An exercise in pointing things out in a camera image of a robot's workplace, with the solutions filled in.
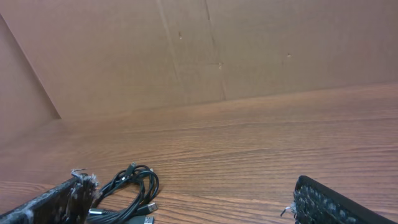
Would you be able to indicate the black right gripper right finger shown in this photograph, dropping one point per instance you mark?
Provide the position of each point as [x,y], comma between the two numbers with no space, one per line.
[315,203]

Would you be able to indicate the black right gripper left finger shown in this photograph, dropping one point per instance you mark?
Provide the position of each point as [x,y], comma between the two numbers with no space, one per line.
[68,203]

